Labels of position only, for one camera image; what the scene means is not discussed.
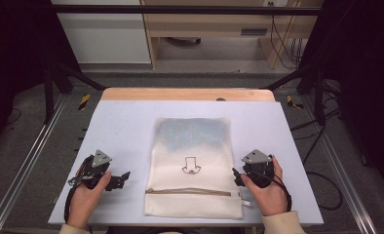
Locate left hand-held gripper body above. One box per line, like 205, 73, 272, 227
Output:
67, 149, 127, 193

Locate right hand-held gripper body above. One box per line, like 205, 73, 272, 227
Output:
241, 148, 276, 189

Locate white mesh laundry bag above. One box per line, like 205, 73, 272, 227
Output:
143, 117, 252, 219

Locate person's right hand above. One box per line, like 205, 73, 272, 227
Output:
240, 155, 288, 217

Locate person's left hand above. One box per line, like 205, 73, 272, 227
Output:
66, 171, 113, 230

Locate white foam board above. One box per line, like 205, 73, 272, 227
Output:
47, 99, 325, 227

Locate black metal stand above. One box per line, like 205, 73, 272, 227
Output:
263, 61, 328, 127
43, 59, 107, 125

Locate wooden table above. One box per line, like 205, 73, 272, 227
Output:
100, 87, 277, 102

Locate white cabinet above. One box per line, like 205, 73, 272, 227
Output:
51, 0, 152, 64

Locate dark curtain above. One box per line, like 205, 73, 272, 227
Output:
0, 0, 61, 157
301, 0, 384, 196

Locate wooden desk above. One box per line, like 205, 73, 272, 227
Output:
140, 0, 325, 70

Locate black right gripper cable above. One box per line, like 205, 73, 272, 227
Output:
249, 170, 293, 213

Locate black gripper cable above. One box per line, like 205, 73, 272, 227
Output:
63, 155, 96, 225
249, 170, 293, 213

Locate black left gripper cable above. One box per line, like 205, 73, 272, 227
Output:
63, 155, 96, 225

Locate aluminium floor rail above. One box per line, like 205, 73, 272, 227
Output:
300, 95, 380, 234
0, 93, 68, 234

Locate black floor cable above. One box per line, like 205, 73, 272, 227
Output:
289, 106, 344, 212

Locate black hanging cables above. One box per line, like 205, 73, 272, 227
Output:
269, 15, 304, 70

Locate black horizontal frame bar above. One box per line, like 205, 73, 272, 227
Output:
50, 4, 325, 17

